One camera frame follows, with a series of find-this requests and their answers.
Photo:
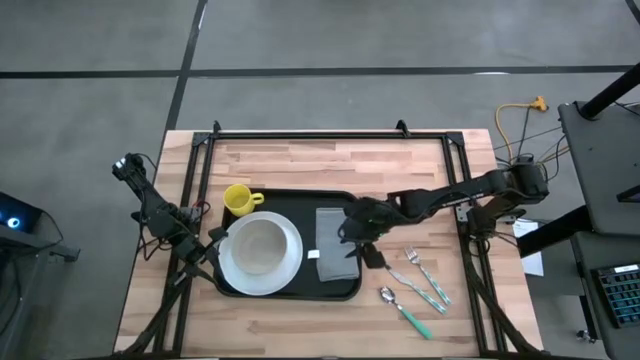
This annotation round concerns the grey cloth napkin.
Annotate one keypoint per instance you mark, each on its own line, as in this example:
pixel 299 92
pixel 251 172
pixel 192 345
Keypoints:
pixel 337 245

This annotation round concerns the grey desk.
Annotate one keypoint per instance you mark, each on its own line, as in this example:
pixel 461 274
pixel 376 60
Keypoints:
pixel 600 165
pixel 600 250

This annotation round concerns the white plate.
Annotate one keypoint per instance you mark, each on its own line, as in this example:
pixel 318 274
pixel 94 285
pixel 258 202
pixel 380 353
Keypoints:
pixel 295 250

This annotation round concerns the black device with blue light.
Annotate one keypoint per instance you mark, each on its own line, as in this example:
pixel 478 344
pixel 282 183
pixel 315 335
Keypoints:
pixel 20 210

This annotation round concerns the beige bowl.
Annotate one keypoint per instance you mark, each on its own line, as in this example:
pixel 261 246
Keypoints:
pixel 259 247

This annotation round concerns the black serving tray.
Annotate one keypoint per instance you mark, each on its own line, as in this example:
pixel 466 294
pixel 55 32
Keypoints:
pixel 305 205

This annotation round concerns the white paper sheet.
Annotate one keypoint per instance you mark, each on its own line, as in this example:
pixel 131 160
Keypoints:
pixel 532 262

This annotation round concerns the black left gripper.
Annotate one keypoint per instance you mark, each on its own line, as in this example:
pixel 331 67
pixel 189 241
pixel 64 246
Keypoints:
pixel 191 247

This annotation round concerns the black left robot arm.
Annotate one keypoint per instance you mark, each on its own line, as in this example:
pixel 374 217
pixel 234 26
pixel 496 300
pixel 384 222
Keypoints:
pixel 150 197

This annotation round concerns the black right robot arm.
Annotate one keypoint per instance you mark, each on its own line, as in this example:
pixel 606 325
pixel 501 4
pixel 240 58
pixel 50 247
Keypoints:
pixel 450 192

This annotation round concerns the black aluminium table frame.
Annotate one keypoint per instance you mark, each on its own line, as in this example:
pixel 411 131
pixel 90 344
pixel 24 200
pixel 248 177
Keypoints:
pixel 325 135

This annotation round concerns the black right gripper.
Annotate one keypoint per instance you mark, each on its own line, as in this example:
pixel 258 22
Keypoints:
pixel 367 220

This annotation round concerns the black stand leg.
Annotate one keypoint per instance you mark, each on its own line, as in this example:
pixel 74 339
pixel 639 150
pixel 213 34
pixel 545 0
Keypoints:
pixel 550 232

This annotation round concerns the black pole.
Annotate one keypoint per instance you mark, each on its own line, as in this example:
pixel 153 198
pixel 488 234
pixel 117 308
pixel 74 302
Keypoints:
pixel 612 90

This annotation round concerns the black keypad device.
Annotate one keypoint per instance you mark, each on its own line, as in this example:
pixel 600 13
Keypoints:
pixel 620 295

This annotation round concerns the yellow mug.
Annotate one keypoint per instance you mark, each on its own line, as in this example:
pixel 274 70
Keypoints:
pixel 239 199

